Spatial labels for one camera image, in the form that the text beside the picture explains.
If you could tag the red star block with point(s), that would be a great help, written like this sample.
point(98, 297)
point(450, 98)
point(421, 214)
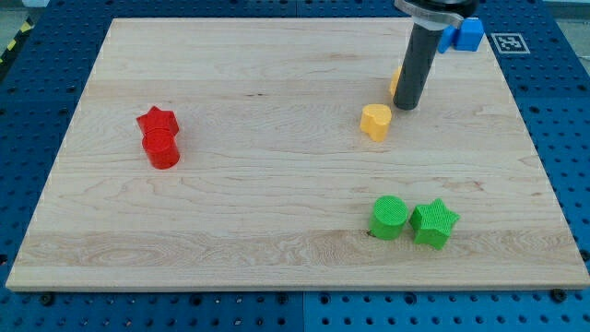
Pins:
point(157, 119)

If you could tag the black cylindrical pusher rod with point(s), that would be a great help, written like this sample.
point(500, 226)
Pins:
point(421, 50)

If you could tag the blue triangle block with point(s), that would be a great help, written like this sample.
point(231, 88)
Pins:
point(447, 39)

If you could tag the green cylinder block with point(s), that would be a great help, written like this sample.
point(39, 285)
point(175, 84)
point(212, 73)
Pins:
point(388, 217)

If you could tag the yellow hexagon block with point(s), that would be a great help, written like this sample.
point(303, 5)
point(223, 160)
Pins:
point(394, 80)

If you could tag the green star block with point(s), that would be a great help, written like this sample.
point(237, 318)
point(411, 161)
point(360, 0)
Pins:
point(433, 223)

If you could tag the wooden board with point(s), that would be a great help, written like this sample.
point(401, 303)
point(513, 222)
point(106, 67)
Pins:
point(276, 183)

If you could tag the white fiducial marker tag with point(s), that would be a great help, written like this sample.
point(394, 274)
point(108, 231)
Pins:
point(510, 43)

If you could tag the blue cube block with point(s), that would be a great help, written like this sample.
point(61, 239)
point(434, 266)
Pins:
point(469, 36)

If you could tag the yellow heart block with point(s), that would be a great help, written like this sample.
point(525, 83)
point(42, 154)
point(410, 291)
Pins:
point(375, 121)

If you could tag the red cylinder block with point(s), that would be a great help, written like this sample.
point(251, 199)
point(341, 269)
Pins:
point(161, 149)

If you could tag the silver clamp bracket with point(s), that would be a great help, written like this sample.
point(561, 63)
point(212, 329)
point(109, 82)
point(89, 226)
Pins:
point(428, 18)

